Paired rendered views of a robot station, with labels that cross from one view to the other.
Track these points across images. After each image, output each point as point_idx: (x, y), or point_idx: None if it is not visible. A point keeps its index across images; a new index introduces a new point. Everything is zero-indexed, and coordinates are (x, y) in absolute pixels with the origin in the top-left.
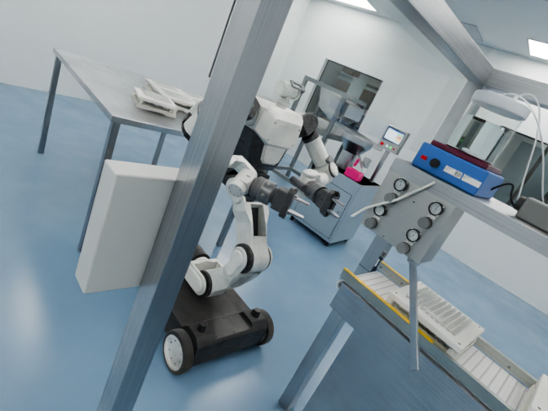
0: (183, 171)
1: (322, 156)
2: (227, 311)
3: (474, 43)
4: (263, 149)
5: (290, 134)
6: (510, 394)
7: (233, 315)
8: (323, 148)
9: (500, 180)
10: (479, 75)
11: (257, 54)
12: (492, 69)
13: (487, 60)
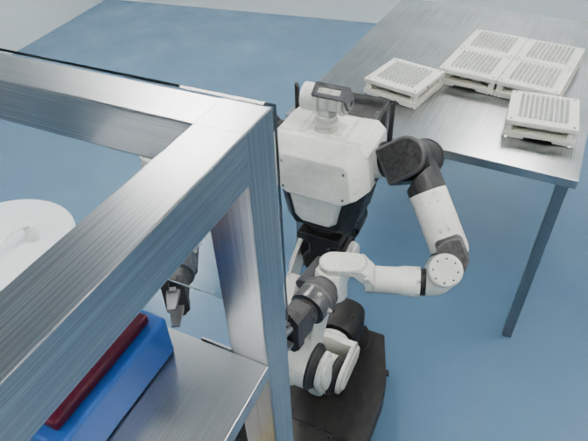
0: None
1: (429, 234)
2: (323, 423)
3: (15, 87)
4: (291, 199)
5: (325, 180)
6: None
7: (318, 431)
8: (433, 218)
9: (31, 438)
10: (136, 148)
11: None
12: (181, 129)
13: (119, 110)
